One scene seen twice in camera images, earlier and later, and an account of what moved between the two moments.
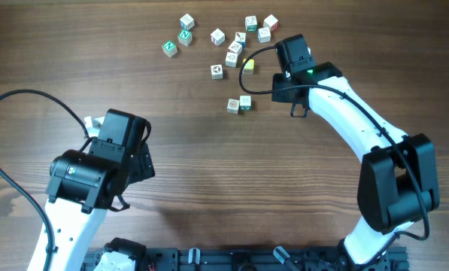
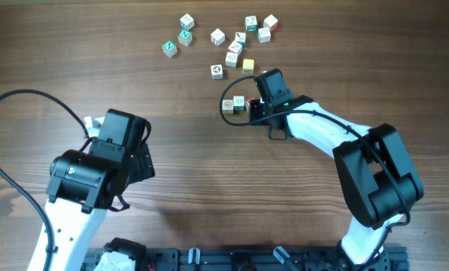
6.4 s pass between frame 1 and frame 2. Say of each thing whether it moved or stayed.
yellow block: stayed
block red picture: moved
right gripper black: moved
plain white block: stayed
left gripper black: stayed
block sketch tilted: stayed
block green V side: moved
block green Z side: stayed
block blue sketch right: stayed
